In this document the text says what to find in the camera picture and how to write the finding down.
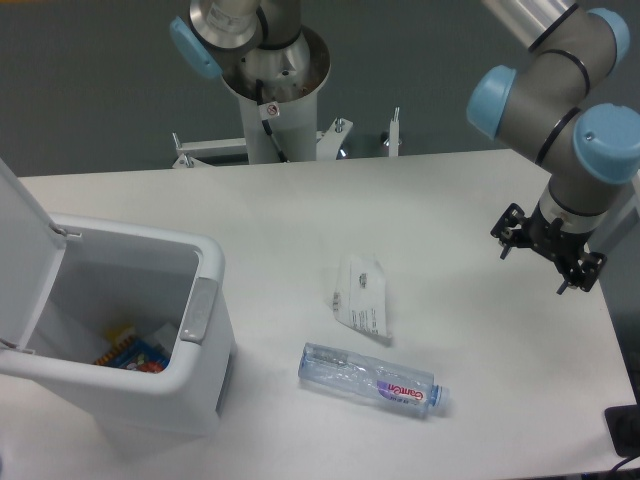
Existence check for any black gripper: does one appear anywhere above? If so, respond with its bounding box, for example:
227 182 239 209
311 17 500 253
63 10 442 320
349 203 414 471
490 203 607 295

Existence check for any white paper envelope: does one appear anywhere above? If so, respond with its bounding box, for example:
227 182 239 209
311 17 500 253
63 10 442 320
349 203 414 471
326 253 393 347

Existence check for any clear plastic water bottle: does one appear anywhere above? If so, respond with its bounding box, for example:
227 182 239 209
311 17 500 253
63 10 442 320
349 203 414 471
298 343 450 418

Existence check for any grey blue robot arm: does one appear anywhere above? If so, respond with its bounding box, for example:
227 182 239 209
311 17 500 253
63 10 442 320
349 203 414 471
169 1 639 291

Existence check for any white trash can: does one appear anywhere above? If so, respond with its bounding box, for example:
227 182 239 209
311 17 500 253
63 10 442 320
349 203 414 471
1 215 236 436

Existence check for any white trash can lid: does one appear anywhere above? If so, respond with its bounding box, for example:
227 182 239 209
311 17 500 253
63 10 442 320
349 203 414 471
1 164 66 349

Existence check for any black device at edge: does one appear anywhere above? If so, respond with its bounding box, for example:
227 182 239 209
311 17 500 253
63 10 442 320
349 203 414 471
604 404 639 457

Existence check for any colourful snack wrapper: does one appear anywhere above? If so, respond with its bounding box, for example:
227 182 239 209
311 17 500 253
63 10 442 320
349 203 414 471
94 337 169 373

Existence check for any yellow wrapper in bin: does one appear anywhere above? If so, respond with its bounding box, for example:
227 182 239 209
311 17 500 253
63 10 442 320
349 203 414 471
104 324 137 346

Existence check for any white frame leg right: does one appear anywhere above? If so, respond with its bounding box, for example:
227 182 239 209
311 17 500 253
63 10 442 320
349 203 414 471
588 174 639 257

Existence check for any black cable on pedestal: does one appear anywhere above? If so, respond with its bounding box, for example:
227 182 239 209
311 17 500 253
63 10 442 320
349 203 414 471
253 78 291 164

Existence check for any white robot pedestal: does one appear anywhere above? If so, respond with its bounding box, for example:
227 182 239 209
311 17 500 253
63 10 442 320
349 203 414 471
223 26 330 137

